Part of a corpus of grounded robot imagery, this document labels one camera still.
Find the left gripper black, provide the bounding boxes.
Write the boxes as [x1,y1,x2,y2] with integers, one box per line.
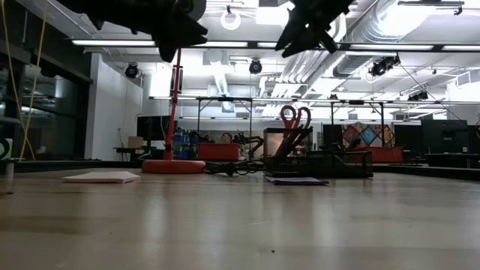
[149,0,209,63]

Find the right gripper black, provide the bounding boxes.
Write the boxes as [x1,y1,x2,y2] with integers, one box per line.
[275,0,356,59]

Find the red handled scissors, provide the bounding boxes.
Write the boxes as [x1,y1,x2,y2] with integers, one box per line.
[275,104,313,158]

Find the black pen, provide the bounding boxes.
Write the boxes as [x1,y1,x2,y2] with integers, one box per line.
[280,129,307,157]
[286,126,314,153]

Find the purple sticky note pad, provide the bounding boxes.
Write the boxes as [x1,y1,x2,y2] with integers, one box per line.
[265,175,330,187]

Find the black mesh desk organizer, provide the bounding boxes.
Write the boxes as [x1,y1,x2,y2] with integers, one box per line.
[262,127,374,179]

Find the ceiling light strip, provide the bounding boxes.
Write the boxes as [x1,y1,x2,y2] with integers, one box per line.
[441,44,476,53]
[70,39,157,47]
[348,43,435,52]

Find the black ceiling spotlight cluster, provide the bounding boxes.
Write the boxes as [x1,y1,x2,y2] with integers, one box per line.
[368,54,401,77]

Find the blue storage bins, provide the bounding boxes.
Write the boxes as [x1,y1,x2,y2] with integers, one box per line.
[172,133,199,161]

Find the red storage bin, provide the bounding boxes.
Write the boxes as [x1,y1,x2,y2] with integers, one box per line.
[197,142,241,161]
[352,145,404,164]

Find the red desk lamp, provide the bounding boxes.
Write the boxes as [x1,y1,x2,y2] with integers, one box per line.
[141,0,208,175]

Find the pink sticky note pad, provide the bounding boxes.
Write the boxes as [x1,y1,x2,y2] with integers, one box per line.
[61,171,142,185]

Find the large black computer monitor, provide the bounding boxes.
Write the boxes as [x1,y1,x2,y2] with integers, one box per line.
[420,118,469,155]

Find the dark background desk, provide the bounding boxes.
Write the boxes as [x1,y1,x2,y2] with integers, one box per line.
[424,151,480,169]

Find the small green round object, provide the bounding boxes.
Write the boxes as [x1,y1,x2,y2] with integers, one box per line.
[0,136,14,161]

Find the white ceiling ring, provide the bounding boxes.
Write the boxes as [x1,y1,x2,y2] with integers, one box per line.
[220,9,242,32]

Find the black background rig frame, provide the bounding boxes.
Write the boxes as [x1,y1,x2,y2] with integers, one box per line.
[329,99,387,131]
[149,95,255,151]

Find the colourful patterned wall hanging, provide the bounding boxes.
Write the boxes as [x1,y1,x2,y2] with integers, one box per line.
[341,121,395,149]

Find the black lamp power cable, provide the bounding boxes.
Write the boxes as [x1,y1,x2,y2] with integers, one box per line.
[204,159,267,177]

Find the yellow cable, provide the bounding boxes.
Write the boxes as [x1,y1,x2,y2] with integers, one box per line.
[0,0,49,162]

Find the small grey post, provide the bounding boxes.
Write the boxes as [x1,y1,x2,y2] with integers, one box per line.
[4,157,16,179]

